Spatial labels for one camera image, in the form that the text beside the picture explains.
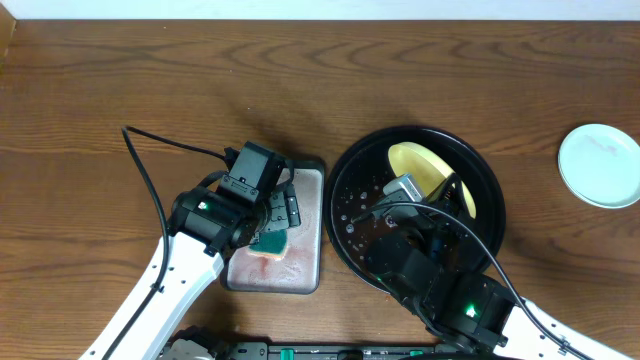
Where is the green yellow sponge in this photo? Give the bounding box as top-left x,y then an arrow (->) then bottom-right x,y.
249,230 -> 288,259

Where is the yellow plate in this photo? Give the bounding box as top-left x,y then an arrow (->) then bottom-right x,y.
388,142 -> 455,195

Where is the light blue plate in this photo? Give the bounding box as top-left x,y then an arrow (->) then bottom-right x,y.
557,124 -> 639,209

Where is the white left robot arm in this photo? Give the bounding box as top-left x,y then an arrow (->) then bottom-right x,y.
83,170 -> 323,359

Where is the black rectangular soap tray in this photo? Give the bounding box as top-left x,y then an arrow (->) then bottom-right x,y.
222,161 -> 325,295

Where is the black round tray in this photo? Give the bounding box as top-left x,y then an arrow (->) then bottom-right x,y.
323,125 -> 506,291

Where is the right black cable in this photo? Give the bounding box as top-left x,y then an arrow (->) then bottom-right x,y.
349,199 -> 596,360

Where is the black cable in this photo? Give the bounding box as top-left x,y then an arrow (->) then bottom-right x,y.
99,124 -> 231,360
349,199 -> 596,360

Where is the left black cable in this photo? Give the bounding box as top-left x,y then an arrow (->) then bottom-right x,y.
99,124 -> 231,360

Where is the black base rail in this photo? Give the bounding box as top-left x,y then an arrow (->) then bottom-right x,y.
159,327 -> 451,360

